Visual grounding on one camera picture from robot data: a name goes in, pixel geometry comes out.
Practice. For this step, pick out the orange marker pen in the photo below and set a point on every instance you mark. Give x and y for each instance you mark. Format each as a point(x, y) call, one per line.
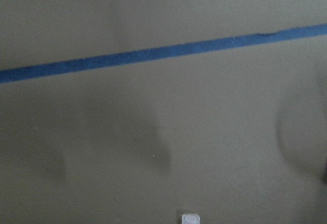
point(190, 218)

